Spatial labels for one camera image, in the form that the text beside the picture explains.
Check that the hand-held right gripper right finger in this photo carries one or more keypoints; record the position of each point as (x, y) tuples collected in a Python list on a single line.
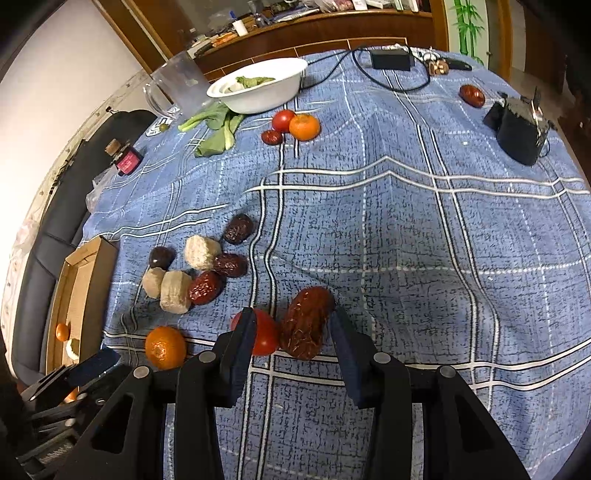
[(351, 364)]

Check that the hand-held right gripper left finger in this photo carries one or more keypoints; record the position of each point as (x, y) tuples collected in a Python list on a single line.
[(241, 350)]

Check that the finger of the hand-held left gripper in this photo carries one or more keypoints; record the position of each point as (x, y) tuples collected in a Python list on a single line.
[(92, 365), (60, 417)]

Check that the red tomato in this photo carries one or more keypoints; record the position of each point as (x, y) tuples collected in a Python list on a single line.
[(282, 121), (265, 334)]

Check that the large red date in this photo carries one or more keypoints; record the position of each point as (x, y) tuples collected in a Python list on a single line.
[(304, 323)]

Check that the cardboard tray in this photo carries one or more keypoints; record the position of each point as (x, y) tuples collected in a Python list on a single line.
[(87, 286)]

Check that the dark brown date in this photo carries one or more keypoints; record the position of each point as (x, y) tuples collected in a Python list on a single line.
[(238, 229)]

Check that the dark round plum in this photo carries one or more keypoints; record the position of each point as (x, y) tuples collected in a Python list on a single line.
[(161, 257)]

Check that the dark red date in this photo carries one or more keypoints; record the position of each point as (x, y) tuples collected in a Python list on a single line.
[(231, 265)]

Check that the blue checked tablecloth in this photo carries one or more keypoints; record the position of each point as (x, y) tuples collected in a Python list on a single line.
[(415, 230)]

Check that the black leather sofa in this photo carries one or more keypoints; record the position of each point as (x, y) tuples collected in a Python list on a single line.
[(60, 217)]

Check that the clear plastic bag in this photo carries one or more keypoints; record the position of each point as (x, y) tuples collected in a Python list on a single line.
[(332, 4), (94, 196)]

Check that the pink label jar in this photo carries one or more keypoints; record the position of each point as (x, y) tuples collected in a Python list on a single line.
[(128, 160)]

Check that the green bok choy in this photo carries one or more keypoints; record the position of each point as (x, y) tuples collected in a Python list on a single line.
[(217, 138)]

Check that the small red date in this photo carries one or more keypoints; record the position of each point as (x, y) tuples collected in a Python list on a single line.
[(271, 137)]

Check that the white patterned round coaster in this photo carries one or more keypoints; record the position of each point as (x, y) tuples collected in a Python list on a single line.
[(153, 130)]

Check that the white bowl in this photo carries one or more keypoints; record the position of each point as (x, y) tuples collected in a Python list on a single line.
[(263, 97)]

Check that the green leaves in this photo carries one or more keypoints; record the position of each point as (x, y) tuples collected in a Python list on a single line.
[(256, 81)]

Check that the clear glass pitcher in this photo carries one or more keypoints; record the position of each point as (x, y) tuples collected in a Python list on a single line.
[(180, 83)]

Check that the small brown wooden object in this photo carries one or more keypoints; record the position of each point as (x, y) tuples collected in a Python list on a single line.
[(437, 68)]

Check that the black remote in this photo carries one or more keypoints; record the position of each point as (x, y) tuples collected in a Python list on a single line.
[(459, 64)]

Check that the white cup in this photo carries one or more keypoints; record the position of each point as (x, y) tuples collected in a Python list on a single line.
[(240, 27)]

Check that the wooden cabinet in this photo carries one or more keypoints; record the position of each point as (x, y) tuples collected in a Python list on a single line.
[(323, 30)]

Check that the bamboo wall poster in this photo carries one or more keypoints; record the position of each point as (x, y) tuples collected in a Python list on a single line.
[(466, 23)]

